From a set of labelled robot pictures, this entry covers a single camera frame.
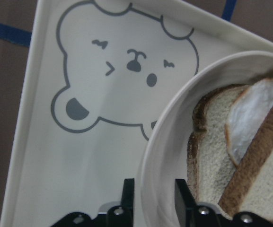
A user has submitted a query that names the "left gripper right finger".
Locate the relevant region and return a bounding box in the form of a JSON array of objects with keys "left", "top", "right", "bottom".
[{"left": 175, "top": 179, "right": 273, "bottom": 227}]

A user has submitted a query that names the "cream bear tray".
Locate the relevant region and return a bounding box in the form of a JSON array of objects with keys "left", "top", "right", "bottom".
[{"left": 0, "top": 0, "right": 273, "bottom": 227}]

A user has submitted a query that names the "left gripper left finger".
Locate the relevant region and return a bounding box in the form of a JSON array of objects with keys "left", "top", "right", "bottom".
[{"left": 53, "top": 178, "right": 134, "bottom": 227}]

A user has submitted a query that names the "fried egg toy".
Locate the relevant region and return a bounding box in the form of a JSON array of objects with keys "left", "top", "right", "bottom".
[{"left": 225, "top": 78, "right": 273, "bottom": 165}]

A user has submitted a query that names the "cream round plate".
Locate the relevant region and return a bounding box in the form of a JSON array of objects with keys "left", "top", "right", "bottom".
[{"left": 134, "top": 51, "right": 273, "bottom": 227}]

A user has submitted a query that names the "bread slice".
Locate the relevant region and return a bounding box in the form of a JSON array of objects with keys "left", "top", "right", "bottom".
[
  {"left": 186, "top": 84, "right": 247, "bottom": 204},
  {"left": 219, "top": 107, "right": 273, "bottom": 221}
]

